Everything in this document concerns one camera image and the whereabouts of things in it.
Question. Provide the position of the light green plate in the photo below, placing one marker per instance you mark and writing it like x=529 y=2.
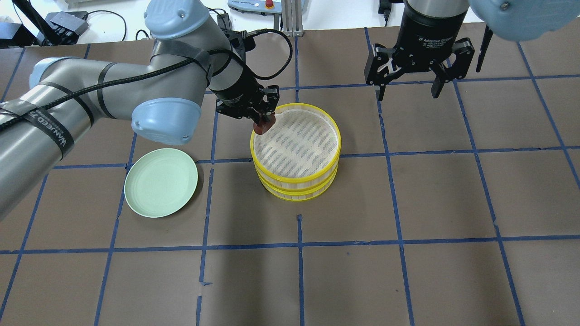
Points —
x=160 y=183

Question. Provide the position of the black power adapter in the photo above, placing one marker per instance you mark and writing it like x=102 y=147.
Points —
x=385 y=9

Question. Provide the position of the brown bun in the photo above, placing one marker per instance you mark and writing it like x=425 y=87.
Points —
x=264 y=124

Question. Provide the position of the yellow steamer basket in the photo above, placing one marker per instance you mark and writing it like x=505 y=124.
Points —
x=300 y=149
x=298 y=191

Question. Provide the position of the aluminium frame post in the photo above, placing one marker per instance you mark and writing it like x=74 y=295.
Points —
x=292 y=17

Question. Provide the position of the black device box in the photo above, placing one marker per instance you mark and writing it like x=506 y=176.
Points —
x=68 y=23

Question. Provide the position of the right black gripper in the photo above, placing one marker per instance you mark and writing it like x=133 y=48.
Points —
x=426 y=32

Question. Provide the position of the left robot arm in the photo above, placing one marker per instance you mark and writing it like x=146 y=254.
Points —
x=162 y=100

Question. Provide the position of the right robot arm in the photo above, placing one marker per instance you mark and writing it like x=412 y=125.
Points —
x=512 y=20

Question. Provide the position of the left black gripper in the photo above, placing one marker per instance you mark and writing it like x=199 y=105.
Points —
x=236 y=92

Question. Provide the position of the teach pendant with red button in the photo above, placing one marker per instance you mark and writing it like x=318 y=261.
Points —
x=262 y=7

